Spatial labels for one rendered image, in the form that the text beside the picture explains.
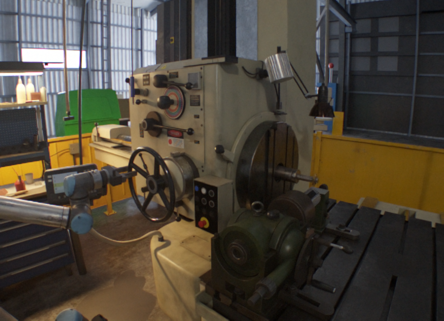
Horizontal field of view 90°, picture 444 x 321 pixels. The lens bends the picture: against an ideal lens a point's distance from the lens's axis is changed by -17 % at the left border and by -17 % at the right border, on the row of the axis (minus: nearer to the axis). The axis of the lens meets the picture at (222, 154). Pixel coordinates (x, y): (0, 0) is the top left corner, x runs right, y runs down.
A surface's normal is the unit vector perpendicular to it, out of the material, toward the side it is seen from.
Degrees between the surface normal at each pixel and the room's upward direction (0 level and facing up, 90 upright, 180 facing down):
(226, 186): 90
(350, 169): 90
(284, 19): 90
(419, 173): 90
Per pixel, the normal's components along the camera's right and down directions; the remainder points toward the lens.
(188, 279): -0.65, 0.17
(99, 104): 0.76, 0.05
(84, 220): 0.57, 0.22
